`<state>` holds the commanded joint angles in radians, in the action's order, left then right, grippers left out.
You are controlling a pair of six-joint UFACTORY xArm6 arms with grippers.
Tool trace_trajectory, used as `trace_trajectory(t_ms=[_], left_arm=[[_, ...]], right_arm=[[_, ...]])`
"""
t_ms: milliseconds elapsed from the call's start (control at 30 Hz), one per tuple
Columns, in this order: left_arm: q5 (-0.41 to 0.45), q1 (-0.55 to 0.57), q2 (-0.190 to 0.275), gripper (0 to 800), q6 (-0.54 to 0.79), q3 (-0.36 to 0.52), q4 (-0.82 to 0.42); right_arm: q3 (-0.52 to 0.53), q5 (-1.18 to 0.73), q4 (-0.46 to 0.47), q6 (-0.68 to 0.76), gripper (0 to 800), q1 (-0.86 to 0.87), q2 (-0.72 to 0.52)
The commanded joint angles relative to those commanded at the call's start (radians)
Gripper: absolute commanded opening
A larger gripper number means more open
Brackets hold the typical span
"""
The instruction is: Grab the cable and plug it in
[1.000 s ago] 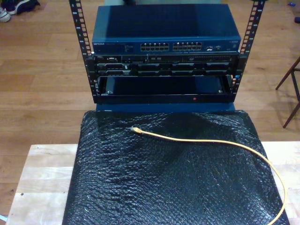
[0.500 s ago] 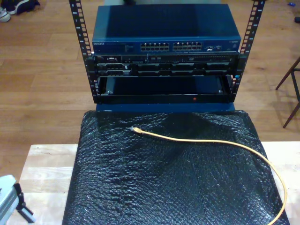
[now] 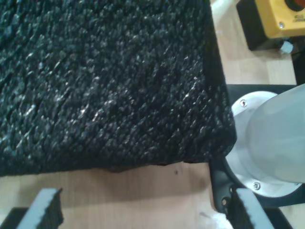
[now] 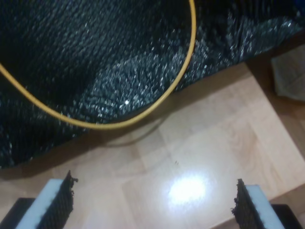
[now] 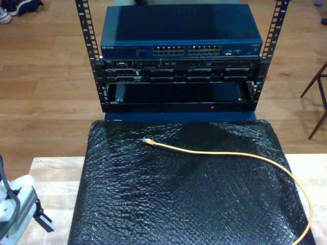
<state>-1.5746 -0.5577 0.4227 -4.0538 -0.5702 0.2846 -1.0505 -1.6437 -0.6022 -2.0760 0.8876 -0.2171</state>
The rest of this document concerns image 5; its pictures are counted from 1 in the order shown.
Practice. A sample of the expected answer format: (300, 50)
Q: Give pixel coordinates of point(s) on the dark sneaker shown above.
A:
(25, 6)

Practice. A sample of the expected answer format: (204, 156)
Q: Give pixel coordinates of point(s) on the blue rack base plate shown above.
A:
(153, 116)

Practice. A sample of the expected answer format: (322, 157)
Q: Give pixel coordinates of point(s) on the black rack server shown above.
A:
(178, 67)

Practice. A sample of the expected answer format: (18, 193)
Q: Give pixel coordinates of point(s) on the black rack frame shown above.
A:
(83, 25)

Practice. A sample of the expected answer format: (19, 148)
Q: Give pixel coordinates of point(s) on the black bubble wrap mat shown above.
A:
(153, 204)

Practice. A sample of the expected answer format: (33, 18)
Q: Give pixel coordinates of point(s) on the dark wooden chair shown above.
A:
(312, 82)

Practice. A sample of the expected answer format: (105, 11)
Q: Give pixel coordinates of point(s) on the black rack drawer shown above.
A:
(178, 107)

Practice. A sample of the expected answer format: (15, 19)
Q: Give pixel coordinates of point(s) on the white sneaker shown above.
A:
(4, 16)

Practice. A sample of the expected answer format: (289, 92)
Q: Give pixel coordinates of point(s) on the blue network switch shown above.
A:
(178, 25)

